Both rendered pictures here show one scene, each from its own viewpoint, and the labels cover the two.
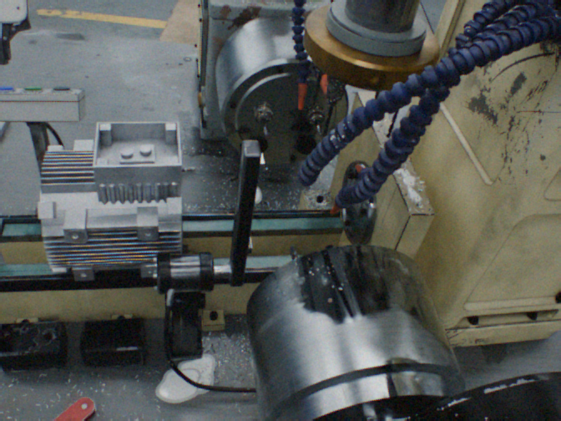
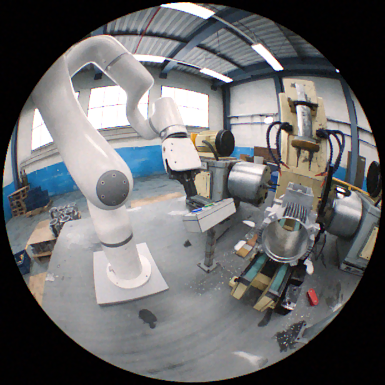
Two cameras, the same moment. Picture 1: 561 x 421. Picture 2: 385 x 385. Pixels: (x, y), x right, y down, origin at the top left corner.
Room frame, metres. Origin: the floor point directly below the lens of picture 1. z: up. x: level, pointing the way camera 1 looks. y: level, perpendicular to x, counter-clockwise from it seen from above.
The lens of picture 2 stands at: (0.45, 0.68, 1.25)
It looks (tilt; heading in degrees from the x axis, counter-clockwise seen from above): 20 degrees down; 335
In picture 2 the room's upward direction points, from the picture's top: straight up
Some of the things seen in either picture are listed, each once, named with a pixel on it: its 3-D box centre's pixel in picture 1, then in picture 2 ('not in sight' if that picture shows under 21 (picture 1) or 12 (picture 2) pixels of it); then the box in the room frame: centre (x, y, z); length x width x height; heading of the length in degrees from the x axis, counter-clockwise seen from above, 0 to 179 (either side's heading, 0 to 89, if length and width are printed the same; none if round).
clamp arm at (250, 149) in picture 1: (241, 221); (325, 194); (0.49, 0.05, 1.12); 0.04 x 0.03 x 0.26; 107
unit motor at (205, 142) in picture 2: not in sight; (208, 158); (1.25, 0.18, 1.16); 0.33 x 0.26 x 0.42; 17
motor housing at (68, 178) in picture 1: (116, 207); (289, 226); (0.57, 0.26, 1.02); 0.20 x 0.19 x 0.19; 108
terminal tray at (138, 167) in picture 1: (138, 161); (298, 198); (0.58, 0.22, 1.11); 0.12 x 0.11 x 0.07; 108
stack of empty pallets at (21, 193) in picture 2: not in sight; (20, 201); (4.39, 6.31, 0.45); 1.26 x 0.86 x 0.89; 97
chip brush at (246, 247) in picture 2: not in sight; (249, 244); (0.73, 0.23, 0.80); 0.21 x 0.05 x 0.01; 106
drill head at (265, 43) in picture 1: (275, 76); (244, 181); (0.99, 0.06, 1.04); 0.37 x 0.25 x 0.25; 17
